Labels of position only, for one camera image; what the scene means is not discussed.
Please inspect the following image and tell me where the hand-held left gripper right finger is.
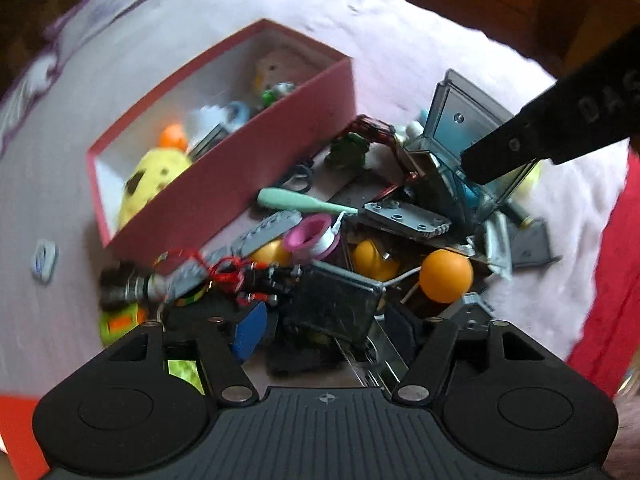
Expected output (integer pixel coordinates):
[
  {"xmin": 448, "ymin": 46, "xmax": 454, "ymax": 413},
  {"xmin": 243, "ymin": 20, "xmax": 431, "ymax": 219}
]
[{"xmin": 392, "ymin": 316, "xmax": 566, "ymax": 406}]

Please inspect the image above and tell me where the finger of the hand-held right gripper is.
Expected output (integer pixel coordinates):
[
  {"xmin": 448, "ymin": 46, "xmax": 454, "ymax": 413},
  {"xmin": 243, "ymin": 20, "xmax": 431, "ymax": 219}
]
[{"xmin": 459, "ymin": 25, "xmax": 640, "ymax": 187}]

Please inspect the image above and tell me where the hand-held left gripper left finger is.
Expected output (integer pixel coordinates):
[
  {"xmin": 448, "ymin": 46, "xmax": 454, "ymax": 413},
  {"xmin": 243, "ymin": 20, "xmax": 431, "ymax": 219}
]
[{"xmin": 90, "ymin": 302, "xmax": 268, "ymax": 406}]

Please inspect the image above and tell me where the orange ball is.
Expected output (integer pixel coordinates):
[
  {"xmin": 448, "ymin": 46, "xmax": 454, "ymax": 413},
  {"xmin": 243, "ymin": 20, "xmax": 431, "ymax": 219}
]
[
  {"xmin": 159, "ymin": 124, "xmax": 190, "ymax": 153},
  {"xmin": 250, "ymin": 239, "xmax": 293, "ymax": 268},
  {"xmin": 419, "ymin": 249, "xmax": 474, "ymax": 304}
]

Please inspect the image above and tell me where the smoky transparent plastic box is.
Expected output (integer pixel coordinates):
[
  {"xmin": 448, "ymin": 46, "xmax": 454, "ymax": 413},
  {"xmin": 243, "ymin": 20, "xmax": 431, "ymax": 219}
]
[{"xmin": 404, "ymin": 67, "xmax": 543, "ymax": 223}]

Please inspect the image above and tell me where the pink cardboard box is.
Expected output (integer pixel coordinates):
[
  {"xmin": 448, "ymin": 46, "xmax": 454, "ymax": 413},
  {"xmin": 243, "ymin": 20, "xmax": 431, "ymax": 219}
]
[{"xmin": 87, "ymin": 19, "xmax": 357, "ymax": 250}]

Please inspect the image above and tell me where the grey plastic block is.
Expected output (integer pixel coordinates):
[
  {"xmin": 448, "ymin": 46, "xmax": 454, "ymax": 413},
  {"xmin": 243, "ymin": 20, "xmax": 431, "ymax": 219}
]
[{"xmin": 439, "ymin": 292, "xmax": 497, "ymax": 333}]

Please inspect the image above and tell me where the black toy figure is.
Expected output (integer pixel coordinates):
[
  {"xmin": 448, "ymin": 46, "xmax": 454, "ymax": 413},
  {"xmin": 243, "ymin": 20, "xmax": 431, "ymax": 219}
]
[{"xmin": 235, "ymin": 262, "xmax": 303, "ymax": 307}]

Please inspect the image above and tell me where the silver metal piece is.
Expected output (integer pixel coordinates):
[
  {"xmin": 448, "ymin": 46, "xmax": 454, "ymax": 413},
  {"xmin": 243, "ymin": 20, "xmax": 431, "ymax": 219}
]
[{"xmin": 345, "ymin": 320, "xmax": 411, "ymax": 391}]

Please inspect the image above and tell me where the neon green plastic shuttlecock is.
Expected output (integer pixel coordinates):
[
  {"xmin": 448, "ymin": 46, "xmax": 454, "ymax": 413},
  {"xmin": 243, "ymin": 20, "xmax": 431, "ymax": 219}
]
[{"xmin": 167, "ymin": 359, "xmax": 206, "ymax": 395}]

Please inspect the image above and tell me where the grey toy brick plate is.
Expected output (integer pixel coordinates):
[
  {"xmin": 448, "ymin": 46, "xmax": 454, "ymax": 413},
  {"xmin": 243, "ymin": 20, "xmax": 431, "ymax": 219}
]
[
  {"xmin": 231, "ymin": 210, "xmax": 304, "ymax": 257},
  {"xmin": 361, "ymin": 199, "xmax": 452, "ymax": 239},
  {"xmin": 162, "ymin": 247, "xmax": 228, "ymax": 303}
]

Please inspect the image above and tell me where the black power bank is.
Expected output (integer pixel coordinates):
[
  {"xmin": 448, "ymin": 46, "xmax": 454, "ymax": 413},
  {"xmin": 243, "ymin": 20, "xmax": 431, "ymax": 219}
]
[{"xmin": 287, "ymin": 264, "xmax": 385, "ymax": 345}]

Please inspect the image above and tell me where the orange yellow plastic toy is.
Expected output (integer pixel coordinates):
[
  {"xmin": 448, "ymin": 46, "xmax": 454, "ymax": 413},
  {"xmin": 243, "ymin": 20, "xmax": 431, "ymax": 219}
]
[{"xmin": 350, "ymin": 240, "xmax": 401, "ymax": 281}]

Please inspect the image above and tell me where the pink tape roll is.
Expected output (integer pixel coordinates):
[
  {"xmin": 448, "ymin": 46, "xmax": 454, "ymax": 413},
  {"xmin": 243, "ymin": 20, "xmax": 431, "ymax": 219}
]
[{"xmin": 282, "ymin": 212, "xmax": 346, "ymax": 261}]

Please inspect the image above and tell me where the dark grey card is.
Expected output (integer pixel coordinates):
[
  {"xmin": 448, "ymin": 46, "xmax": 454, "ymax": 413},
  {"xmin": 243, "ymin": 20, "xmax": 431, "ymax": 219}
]
[{"xmin": 511, "ymin": 217, "xmax": 562, "ymax": 268}]

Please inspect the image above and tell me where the mint green plastic stick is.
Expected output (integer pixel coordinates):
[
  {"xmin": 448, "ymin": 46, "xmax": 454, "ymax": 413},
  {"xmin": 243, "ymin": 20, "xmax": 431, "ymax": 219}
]
[{"xmin": 257, "ymin": 187, "xmax": 359, "ymax": 216}]

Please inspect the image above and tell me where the black feather shuttlecock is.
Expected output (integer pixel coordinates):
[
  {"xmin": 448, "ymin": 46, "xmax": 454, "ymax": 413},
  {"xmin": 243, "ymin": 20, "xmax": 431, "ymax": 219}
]
[{"xmin": 99, "ymin": 261, "xmax": 168, "ymax": 312}]

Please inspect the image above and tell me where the pink fleece blanket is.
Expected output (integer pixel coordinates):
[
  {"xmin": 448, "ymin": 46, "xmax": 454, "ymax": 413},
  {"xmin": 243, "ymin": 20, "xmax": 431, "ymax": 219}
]
[{"xmin": 0, "ymin": 0, "xmax": 631, "ymax": 401}]

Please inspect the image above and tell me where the red cloth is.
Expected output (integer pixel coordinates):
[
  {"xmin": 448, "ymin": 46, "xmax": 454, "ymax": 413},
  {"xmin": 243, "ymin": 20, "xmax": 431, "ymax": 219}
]
[{"xmin": 567, "ymin": 147, "xmax": 640, "ymax": 398}]

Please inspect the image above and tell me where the green frog toy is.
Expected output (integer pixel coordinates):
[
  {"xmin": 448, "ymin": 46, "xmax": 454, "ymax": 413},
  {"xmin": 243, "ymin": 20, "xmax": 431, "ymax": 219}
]
[{"xmin": 325, "ymin": 132, "xmax": 372, "ymax": 171}]

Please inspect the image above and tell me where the blue white toy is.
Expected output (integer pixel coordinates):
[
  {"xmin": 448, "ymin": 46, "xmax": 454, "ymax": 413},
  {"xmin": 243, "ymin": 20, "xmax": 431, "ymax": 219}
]
[{"xmin": 192, "ymin": 101, "xmax": 251, "ymax": 136}]

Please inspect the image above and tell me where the small green toy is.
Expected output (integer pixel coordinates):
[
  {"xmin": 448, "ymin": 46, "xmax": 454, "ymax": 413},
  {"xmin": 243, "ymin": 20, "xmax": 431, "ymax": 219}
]
[{"xmin": 260, "ymin": 81, "xmax": 297, "ymax": 108}]

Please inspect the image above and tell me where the red board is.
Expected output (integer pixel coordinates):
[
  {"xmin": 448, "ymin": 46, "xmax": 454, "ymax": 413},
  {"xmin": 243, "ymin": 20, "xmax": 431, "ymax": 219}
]
[{"xmin": 0, "ymin": 394, "xmax": 51, "ymax": 480}]

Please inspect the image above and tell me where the beige plush toy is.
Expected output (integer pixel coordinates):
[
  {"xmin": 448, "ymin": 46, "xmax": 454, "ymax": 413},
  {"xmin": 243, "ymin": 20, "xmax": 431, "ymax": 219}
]
[{"xmin": 254, "ymin": 50, "xmax": 308, "ymax": 92}]

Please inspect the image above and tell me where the colourful bracelet with red string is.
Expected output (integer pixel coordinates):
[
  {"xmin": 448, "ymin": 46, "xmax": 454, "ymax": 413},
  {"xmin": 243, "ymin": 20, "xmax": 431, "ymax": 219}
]
[{"xmin": 154, "ymin": 249, "xmax": 246, "ymax": 307}]

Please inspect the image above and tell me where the dark red bracelet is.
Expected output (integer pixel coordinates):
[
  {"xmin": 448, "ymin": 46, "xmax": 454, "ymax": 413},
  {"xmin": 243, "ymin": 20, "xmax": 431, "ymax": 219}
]
[{"xmin": 350, "ymin": 115, "xmax": 426, "ymax": 198}]

